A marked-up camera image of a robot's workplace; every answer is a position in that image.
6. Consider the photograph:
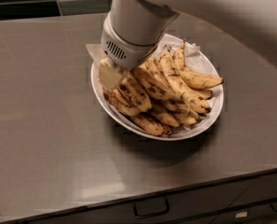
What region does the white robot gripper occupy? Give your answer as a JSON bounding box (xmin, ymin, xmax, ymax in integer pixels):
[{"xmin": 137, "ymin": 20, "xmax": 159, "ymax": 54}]
[{"xmin": 99, "ymin": 15, "xmax": 158, "ymax": 91}]

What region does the large spotted banana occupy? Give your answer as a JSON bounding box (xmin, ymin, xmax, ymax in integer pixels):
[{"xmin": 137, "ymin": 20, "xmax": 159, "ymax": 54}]
[{"xmin": 118, "ymin": 74, "xmax": 152, "ymax": 112}]

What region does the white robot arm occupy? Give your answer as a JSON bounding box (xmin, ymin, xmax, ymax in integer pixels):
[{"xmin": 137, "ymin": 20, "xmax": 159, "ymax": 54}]
[{"xmin": 100, "ymin": 0, "xmax": 277, "ymax": 90}]

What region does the spotted banana outer left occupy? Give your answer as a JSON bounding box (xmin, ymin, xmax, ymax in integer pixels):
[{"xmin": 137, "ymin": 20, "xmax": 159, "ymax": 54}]
[{"xmin": 103, "ymin": 88, "xmax": 141, "ymax": 117}]

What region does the spotted banana behind centre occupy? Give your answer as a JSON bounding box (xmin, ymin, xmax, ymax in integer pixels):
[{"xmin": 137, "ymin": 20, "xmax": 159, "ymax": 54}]
[{"xmin": 140, "ymin": 57, "xmax": 174, "ymax": 99}]

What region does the banana lower middle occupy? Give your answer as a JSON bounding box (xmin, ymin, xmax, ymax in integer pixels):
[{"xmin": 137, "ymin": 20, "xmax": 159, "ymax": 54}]
[{"xmin": 149, "ymin": 100, "xmax": 180, "ymax": 127}]

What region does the small banana bottom front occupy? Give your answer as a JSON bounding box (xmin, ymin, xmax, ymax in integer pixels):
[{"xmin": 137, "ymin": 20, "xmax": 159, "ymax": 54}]
[{"xmin": 130, "ymin": 113, "xmax": 172, "ymax": 136}]

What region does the small banana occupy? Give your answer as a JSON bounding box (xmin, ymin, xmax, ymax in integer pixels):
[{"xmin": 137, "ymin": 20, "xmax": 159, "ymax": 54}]
[
  {"xmin": 130, "ymin": 113, "xmax": 172, "ymax": 136},
  {"xmin": 161, "ymin": 89, "xmax": 215, "ymax": 127}
]

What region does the small banana lower right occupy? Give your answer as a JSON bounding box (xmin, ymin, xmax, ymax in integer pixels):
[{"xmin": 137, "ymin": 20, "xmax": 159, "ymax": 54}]
[{"xmin": 161, "ymin": 89, "xmax": 215, "ymax": 127}]

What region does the yellow banana far right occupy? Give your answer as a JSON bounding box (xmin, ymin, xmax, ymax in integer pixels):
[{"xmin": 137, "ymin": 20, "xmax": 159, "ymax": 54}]
[{"xmin": 173, "ymin": 42, "xmax": 223, "ymax": 90}]

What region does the long spotted banana right centre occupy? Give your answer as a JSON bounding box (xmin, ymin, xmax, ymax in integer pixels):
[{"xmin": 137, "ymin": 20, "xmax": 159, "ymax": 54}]
[{"xmin": 159, "ymin": 47, "xmax": 211, "ymax": 114}]

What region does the white oval bowl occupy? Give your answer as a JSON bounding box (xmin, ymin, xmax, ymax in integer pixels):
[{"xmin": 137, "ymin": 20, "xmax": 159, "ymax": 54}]
[{"xmin": 90, "ymin": 33, "xmax": 225, "ymax": 142}]

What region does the white paper liner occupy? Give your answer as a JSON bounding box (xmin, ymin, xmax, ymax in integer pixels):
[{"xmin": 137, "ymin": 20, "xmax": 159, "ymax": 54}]
[{"xmin": 85, "ymin": 35, "xmax": 225, "ymax": 139}]

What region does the black drawer handle centre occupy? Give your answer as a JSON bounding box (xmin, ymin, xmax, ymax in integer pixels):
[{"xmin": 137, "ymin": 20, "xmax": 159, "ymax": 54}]
[{"xmin": 132, "ymin": 197, "xmax": 170, "ymax": 219}]

